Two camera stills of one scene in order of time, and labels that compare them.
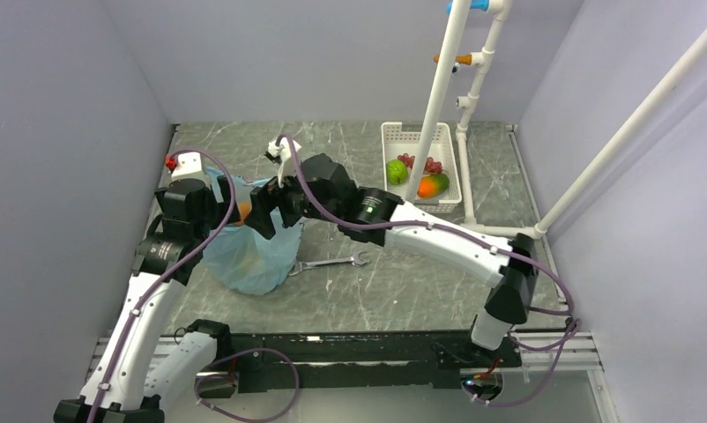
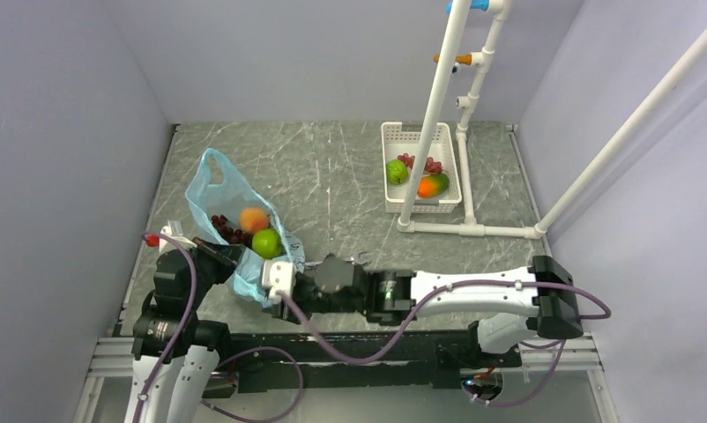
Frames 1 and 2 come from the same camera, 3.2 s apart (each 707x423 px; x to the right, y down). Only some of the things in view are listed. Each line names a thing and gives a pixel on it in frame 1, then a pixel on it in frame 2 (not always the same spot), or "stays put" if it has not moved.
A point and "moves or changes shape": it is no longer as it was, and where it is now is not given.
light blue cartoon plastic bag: (245, 258) moves or changes shape
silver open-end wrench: (355, 259) stays put
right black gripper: (263, 201) to (279, 309)
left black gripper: (219, 208) to (225, 256)
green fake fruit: (397, 172) stays put
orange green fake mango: (432, 185) stays put
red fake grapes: (430, 165) stays put
